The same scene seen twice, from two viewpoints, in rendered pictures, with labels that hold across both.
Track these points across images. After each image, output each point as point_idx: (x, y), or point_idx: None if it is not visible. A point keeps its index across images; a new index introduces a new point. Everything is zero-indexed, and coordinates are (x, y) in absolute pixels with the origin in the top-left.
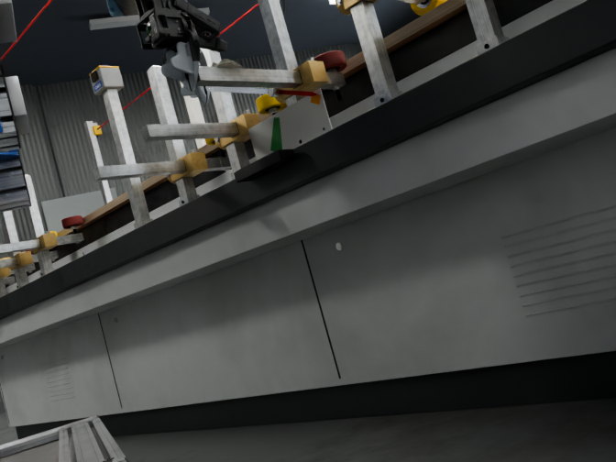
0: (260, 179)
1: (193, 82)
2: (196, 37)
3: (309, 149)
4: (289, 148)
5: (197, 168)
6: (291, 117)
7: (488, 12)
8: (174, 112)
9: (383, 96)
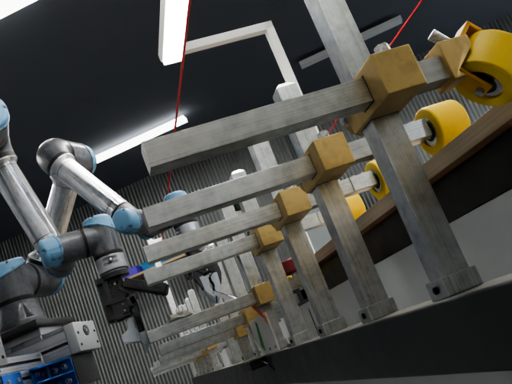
0: (260, 369)
1: (144, 347)
2: (137, 313)
3: (271, 361)
4: (267, 350)
5: (241, 334)
6: (260, 326)
7: (315, 299)
8: (227, 280)
9: (291, 338)
